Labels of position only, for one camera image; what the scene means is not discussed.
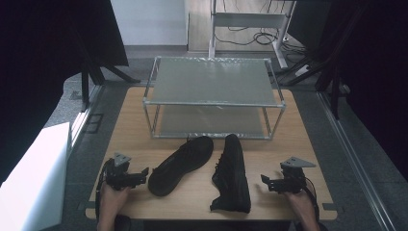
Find dark curtain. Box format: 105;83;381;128
0;0;130;186
333;0;408;182

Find white power strip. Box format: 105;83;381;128
293;64;311;78

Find person's right hand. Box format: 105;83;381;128
283;189;319;225

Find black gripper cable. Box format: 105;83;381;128
303;176;321;223
94;159;114;222

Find black stand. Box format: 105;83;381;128
68;25;142;114
274;0;367;121

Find person's left hand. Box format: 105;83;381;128
97;184;132;223

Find black shoe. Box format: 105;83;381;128
209;133;252;215
147;135;215;197

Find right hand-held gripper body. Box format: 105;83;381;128
270;156;318;195

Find black floor cables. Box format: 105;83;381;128
214;24;310;56

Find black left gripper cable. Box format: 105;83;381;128
94;159;114;222

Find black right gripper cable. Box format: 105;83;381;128
303;176;321;223

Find black floor socket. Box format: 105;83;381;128
84;113;104;135

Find white desk frame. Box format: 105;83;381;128
208;0;296;70

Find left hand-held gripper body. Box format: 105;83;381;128
103;152;144;193

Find aluminium floor rail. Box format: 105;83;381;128
317;90;397;231
68;84;104;150

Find grey metal shoe rack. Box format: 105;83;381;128
141;56;287;141

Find white box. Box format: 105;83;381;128
0;121;72;231

